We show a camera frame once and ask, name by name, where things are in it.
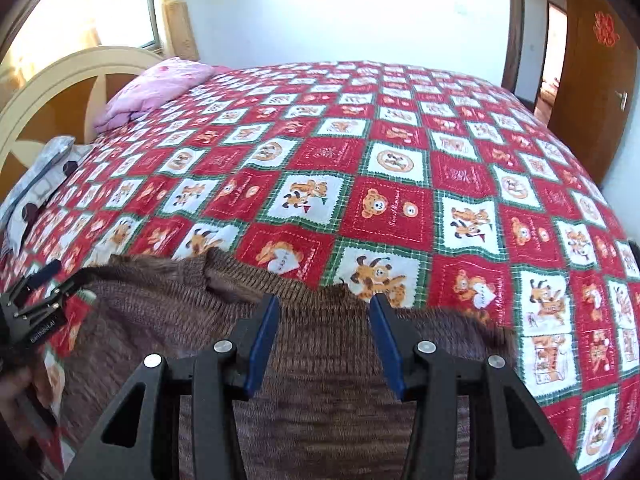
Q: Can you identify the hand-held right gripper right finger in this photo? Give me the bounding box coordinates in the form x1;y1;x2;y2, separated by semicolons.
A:
368;293;584;480

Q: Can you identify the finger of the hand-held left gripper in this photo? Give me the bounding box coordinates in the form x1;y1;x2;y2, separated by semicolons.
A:
9;260;64;307
47;271;98;313

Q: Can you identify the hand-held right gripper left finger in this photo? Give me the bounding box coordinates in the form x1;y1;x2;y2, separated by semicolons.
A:
62;293;281;480

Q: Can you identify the brown knitted sweater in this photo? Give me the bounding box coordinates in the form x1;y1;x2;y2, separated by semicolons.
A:
30;247;519;480

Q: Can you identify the person's left hand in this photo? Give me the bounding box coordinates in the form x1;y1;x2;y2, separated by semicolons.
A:
0;359;37;443

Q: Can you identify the grey patterned pillow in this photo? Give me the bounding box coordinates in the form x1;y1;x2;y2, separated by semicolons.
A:
0;135;94;257

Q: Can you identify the red checked bear bedspread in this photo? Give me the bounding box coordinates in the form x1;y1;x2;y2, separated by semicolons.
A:
0;60;640;480

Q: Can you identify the cream and wood headboard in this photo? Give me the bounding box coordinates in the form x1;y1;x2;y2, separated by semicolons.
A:
0;46;167;177

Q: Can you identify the pink pillow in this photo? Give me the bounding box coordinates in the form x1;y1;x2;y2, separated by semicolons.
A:
93;57;217;132

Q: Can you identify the wide yellow curtain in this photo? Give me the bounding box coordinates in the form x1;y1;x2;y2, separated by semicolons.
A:
0;0;102;92

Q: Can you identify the window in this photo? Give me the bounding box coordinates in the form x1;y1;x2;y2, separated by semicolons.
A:
97;0;164;54

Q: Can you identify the narrow yellow curtain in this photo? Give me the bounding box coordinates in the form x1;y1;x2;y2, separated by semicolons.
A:
160;0;200;62

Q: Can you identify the brown wooden door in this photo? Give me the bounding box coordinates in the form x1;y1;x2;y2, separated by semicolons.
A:
547;0;637;187

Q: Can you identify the red paper door decoration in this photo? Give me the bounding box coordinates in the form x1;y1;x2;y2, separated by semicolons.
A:
592;12;621;46

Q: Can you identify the brown door frame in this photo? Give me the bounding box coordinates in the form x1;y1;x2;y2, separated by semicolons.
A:
501;0;527;94

